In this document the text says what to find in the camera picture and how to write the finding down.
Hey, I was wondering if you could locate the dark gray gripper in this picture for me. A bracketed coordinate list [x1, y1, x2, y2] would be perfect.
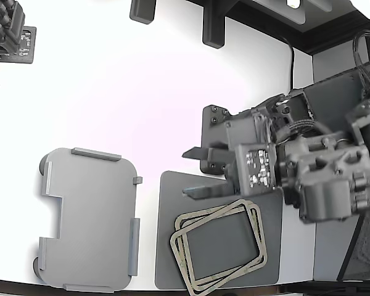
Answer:
[181, 147, 244, 200]

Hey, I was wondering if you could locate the dark gray flat mat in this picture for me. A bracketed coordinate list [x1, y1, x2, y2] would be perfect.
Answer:
[154, 170, 284, 290]

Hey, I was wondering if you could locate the gray plate with circuit board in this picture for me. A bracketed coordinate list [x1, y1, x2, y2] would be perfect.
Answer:
[15, 25, 38, 65]

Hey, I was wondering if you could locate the black mechanical device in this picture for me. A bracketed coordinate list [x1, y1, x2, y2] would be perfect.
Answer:
[0, 0, 26, 93]

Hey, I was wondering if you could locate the wrist camera with circuit board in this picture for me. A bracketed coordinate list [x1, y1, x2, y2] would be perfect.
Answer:
[234, 142, 280, 197]

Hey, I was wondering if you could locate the light gray frame holder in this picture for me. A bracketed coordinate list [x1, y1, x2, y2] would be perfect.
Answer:
[33, 147, 143, 294]

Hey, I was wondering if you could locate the thin black power cable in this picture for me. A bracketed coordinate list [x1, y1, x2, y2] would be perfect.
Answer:
[278, 35, 296, 93]

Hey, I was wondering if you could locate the long black bracket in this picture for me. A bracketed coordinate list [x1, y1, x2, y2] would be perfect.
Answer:
[202, 0, 227, 49]

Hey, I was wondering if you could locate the black window frame ledge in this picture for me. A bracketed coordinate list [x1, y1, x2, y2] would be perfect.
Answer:
[224, 0, 370, 57]

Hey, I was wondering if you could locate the black braided cable bundle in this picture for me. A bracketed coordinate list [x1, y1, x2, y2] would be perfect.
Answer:
[352, 30, 370, 95]

